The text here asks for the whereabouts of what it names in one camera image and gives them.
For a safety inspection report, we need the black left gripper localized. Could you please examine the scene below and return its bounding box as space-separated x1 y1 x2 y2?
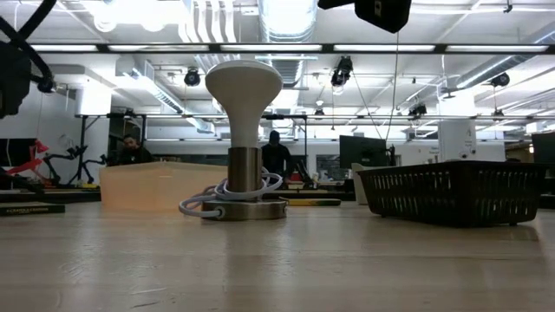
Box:
0 41 31 120

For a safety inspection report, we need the person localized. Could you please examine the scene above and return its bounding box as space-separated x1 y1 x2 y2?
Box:
113 133 155 166
261 129 294 185

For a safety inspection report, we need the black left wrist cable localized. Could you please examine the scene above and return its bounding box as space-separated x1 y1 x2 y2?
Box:
0 0 58 94

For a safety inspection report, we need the white square column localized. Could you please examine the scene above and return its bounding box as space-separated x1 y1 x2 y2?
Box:
75 81 113 117

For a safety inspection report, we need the black background station frame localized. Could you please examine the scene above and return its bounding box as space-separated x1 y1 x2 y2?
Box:
75 112 555 185

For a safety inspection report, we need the black ceiling spotlight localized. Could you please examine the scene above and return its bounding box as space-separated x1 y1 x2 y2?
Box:
36 74 56 94
491 71 512 88
183 67 202 88
407 101 428 118
330 55 355 88

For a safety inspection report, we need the orange translucent plastic bin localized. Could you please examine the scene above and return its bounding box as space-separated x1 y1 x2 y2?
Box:
98 161 231 213

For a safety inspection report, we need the white lamp cable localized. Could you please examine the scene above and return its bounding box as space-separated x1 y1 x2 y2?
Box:
178 166 284 218

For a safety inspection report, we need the black computer monitor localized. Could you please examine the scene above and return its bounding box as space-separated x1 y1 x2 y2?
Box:
338 134 389 169
0 138 38 168
531 132 555 164

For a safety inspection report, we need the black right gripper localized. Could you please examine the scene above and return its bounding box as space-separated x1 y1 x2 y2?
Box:
318 0 413 35

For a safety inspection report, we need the grey plastic bin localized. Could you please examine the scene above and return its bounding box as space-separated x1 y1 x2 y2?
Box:
349 162 369 205

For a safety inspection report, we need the white mushroom lamp metal base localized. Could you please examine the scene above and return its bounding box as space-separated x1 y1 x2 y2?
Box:
201 59 289 222

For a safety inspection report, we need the thin hanging cable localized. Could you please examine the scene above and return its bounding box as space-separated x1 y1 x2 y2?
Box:
383 32 402 140

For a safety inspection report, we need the black mesh basket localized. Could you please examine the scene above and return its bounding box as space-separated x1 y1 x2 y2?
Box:
357 159 546 228

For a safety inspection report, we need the silver ventilation duct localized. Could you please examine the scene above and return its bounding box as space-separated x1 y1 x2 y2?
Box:
258 0 320 43

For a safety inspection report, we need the white pillar with sign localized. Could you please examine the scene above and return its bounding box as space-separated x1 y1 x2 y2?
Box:
437 119 478 162

